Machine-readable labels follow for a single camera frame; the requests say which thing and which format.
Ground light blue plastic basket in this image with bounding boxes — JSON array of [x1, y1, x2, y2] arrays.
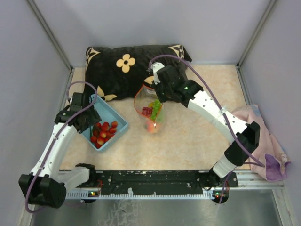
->
[[82, 94, 128, 153]]

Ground clear zip top bag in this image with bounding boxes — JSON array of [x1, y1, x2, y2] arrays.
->
[[134, 84, 165, 134]]

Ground pink cloth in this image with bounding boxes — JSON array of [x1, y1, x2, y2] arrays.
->
[[232, 105, 291, 181]]

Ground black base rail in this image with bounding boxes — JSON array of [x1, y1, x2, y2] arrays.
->
[[77, 170, 226, 195]]

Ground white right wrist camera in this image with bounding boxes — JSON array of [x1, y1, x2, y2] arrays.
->
[[151, 62, 165, 85]]

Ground orange peach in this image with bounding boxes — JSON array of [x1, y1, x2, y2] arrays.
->
[[144, 120, 160, 134]]

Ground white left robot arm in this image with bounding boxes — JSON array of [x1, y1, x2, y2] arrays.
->
[[18, 92, 101, 213]]

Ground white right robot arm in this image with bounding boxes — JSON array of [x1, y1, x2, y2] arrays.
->
[[150, 63, 260, 186]]

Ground red strawberry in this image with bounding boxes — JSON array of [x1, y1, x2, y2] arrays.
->
[[101, 122, 110, 131], [97, 137, 105, 145], [109, 121, 118, 134]]

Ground red grape bunch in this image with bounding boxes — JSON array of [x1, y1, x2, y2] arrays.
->
[[142, 107, 153, 117]]

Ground black floral pillow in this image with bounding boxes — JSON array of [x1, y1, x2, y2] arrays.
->
[[84, 44, 192, 101]]

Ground green grape bunch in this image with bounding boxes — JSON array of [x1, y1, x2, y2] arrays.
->
[[147, 99, 163, 122]]

